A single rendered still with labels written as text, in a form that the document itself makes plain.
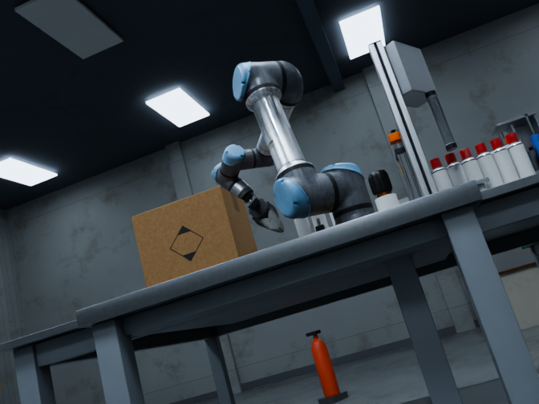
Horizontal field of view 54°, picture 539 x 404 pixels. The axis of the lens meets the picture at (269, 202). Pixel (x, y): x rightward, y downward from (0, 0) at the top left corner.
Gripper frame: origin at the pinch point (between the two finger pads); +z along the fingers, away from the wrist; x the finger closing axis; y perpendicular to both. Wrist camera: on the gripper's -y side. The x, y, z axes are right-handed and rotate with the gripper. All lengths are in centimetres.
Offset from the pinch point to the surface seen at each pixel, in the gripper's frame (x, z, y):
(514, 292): -111, 133, 507
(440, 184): -48, 31, -2
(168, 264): 28.3, -7.1, -40.5
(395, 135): -50, 10, -10
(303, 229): -5.6, 7.0, -2.3
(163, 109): 17, -434, 570
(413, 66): -72, -1, -13
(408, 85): -64, 4, -18
